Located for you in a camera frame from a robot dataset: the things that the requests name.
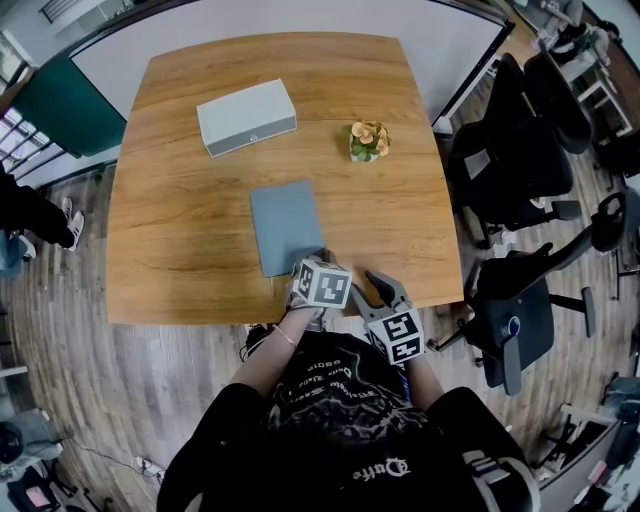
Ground person's black printed shirt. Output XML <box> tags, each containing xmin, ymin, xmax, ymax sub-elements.
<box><xmin>162</xmin><ymin>329</ymin><xmax>541</xmax><ymax>512</ymax></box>

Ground white rectangular storage box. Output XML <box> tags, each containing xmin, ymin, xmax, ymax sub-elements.
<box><xmin>195</xmin><ymin>78</ymin><xmax>300</xmax><ymax>160</ymax></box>

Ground black office chair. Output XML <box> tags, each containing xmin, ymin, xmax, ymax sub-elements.
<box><xmin>589</xmin><ymin>189</ymin><xmax>640</xmax><ymax>276</ymax></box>
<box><xmin>449</xmin><ymin>52</ymin><xmax>584</xmax><ymax>251</ymax></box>
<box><xmin>429</xmin><ymin>242</ymin><xmax>599</xmax><ymax>396</ymax></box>
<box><xmin>522</xmin><ymin>49</ymin><xmax>594</xmax><ymax>156</ymax></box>

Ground white power strip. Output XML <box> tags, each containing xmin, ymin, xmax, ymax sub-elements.
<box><xmin>132</xmin><ymin>455</ymin><xmax>166</xmax><ymax>476</ymax></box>

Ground dark green board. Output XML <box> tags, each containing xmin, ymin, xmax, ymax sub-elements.
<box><xmin>9</xmin><ymin>54</ymin><xmax>129</xmax><ymax>159</ymax></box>

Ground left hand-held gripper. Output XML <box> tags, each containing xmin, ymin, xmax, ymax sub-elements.
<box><xmin>291</xmin><ymin>247</ymin><xmax>354</xmax><ymax>310</ymax></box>

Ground wooden table with white legs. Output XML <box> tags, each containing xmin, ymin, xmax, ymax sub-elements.
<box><xmin>106</xmin><ymin>32</ymin><xmax>465</xmax><ymax>327</ymax></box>

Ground dark desk with white legs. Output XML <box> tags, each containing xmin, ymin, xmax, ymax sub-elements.
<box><xmin>537</xmin><ymin>399</ymin><xmax>640</xmax><ymax>512</ymax></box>

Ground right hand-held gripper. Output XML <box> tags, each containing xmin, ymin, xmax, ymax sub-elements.
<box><xmin>349</xmin><ymin>270</ymin><xmax>427</xmax><ymax>366</ymax></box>

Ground grey swivel chair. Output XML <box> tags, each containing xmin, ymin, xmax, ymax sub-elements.
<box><xmin>0</xmin><ymin>409</ymin><xmax>65</xmax><ymax>466</ymax></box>

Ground black metal railing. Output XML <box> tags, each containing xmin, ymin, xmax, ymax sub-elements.
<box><xmin>39</xmin><ymin>0</ymin><xmax>76</xmax><ymax>24</ymax></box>

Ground person's left forearm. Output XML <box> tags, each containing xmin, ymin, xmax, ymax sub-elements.
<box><xmin>234</xmin><ymin>307</ymin><xmax>326</xmax><ymax>396</ymax></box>

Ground white partition panel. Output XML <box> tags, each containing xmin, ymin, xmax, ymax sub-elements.
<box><xmin>68</xmin><ymin>0</ymin><xmax>516</xmax><ymax>131</ymax></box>

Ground small potted orange flowers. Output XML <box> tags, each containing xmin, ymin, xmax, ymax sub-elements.
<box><xmin>342</xmin><ymin>119</ymin><xmax>393</xmax><ymax>164</ymax></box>

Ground grey-blue book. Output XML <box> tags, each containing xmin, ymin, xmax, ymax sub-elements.
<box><xmin>249</xmin><ymin>178</ymin><xmax>329</xmax><ymax>281</ymax></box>

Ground person's right forearm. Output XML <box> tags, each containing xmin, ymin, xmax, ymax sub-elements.
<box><xmin>402</xmin><ymin>352</ymin><xmax>446</xmax><ymax>414</ymax></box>

